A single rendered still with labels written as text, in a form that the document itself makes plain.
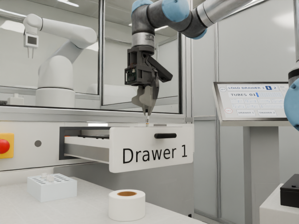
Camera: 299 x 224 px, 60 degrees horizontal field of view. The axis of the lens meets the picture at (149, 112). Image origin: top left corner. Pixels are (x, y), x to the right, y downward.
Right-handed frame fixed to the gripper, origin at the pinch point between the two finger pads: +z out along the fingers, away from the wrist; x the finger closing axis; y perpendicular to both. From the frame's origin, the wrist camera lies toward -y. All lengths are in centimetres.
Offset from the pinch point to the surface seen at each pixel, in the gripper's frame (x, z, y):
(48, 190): 4.7, 19.2, 32.6
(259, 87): -13, -18, -91
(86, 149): -6.0, 11.4, 18.9
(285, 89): -4, -17, -102
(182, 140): 10.4, 9.0, -4.3
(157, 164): 10.8, 15.2, 5.7
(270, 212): 37.8, 23.2, -2.3
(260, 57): -51, -56, -160
